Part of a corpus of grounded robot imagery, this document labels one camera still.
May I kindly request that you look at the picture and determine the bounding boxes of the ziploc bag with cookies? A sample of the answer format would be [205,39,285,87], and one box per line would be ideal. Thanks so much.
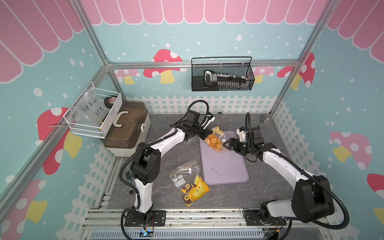
[169,161,211,207]
[205,127,229,153]

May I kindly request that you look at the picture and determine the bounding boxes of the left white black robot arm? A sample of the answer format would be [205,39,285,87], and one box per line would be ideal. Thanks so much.
[119,100,215,221]

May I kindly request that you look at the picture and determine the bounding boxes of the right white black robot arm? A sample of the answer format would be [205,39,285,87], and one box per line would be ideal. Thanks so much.
[224,113,350,230]

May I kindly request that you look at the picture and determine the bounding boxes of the clear labelled plastic bag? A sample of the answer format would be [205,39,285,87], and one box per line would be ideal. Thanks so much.
[74,90,107,126]

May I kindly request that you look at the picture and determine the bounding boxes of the lilac plastic tray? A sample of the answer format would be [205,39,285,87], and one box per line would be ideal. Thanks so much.
[199,140,249,185]

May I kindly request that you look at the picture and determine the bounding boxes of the socket wrench set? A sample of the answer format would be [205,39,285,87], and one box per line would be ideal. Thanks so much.
[204,71,249,89]

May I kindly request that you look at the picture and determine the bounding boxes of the brown lidded storage box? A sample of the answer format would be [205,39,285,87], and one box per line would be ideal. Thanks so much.
[102,102,151,157]

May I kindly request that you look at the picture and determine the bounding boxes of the black tape roll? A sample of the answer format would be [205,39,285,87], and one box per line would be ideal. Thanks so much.
[104,96,117,109]

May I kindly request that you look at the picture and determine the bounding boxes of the black mesh wall basket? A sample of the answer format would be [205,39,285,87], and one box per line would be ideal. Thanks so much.
[191,57,255,92]

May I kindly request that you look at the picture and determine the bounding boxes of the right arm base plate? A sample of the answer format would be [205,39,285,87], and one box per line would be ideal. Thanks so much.
[242,208,287,228]

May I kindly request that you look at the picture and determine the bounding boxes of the green handled ratchet wrench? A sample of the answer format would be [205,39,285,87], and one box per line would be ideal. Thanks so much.
[125,171,135,196]

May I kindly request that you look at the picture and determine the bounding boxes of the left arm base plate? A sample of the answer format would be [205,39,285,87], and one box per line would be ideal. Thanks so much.
[123,210,167,227]

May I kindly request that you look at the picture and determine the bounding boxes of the white wire wall basket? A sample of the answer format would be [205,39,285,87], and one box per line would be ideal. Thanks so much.
[64,82,123,139]

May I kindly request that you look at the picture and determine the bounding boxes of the aluminium front rail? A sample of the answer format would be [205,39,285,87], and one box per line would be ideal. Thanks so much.
[79,207,334,240]

